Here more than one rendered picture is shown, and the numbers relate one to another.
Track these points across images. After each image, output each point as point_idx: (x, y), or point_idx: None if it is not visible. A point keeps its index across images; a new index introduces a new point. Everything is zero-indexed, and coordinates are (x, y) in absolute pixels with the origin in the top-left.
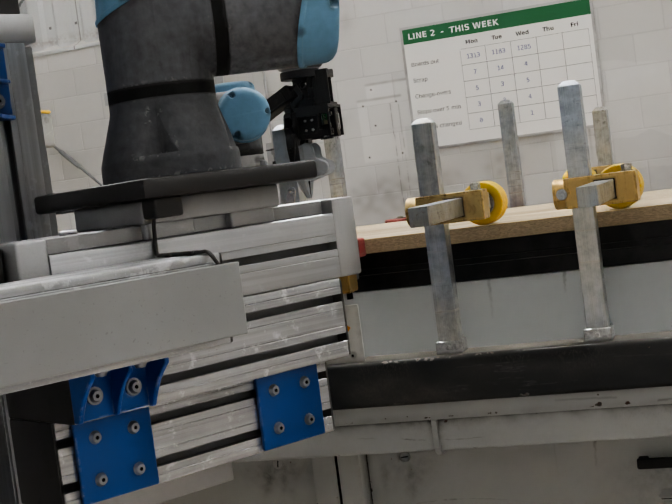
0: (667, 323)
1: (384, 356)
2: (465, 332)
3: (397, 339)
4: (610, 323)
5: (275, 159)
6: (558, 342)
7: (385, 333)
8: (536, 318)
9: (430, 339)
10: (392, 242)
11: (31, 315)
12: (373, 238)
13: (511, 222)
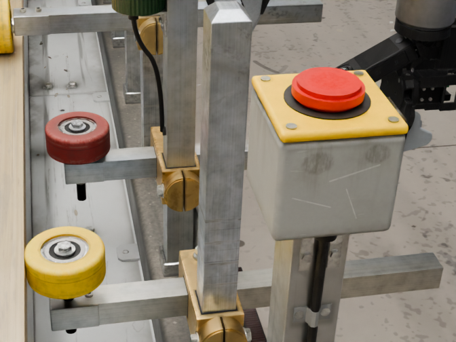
0: (26, 86)
1: (155, 214)
2: (26, 182)
3: (27, 234)
4: (124, 83)
5: (197, 17)
6: (138, 115)
7: (26, 236)
8: (25, 131)
9: (27, 212)
10: (24, 112)
11: None
12: (22, 118)
13: (22, 36)
